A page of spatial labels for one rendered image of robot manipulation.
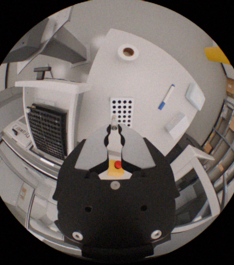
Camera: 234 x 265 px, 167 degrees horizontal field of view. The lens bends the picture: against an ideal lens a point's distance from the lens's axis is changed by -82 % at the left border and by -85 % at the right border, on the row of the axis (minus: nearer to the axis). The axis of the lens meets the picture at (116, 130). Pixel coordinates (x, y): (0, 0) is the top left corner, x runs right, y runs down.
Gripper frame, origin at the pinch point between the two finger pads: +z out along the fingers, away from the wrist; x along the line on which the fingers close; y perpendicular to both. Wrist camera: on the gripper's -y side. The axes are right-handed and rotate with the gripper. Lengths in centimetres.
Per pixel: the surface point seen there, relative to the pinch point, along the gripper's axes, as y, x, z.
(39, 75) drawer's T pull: -12.5, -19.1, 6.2
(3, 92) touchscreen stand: -35, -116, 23
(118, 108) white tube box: 2.8, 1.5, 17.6
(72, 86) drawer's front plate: -6.5, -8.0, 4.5
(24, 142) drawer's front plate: 11, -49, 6
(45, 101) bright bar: -4.3, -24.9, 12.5
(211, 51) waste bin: -132, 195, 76
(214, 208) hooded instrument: 29, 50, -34
